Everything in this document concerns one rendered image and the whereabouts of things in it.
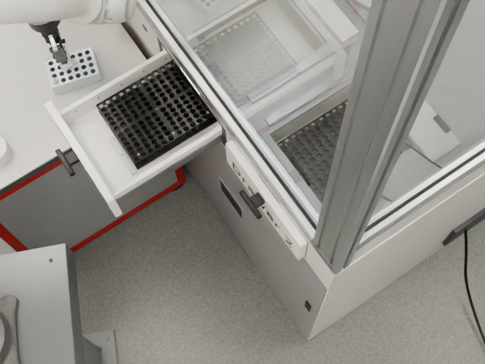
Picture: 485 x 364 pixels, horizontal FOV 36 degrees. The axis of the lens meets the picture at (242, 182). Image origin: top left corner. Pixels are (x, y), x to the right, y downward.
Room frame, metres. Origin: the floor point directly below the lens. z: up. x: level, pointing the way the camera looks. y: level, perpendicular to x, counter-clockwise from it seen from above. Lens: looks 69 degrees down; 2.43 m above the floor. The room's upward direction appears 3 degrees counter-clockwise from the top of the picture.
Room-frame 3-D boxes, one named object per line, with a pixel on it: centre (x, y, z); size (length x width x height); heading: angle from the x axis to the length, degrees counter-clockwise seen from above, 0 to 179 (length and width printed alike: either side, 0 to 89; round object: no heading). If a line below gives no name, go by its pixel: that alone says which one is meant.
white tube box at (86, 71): (0.96, 0.41, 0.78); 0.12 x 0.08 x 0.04; 105
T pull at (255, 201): (0.53, -0.02, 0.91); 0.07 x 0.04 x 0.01; 31
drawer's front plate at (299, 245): (0.55, -0.05, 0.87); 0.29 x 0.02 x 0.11; 31
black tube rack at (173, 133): (0.77, 0.19, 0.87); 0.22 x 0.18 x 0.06; 121
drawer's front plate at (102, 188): (0.67, 0.36, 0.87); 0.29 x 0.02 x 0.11; 31
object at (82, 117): (0.78, 0.18, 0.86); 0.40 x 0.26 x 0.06; 121
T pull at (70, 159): (0.66, 0.38, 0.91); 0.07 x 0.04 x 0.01; 31
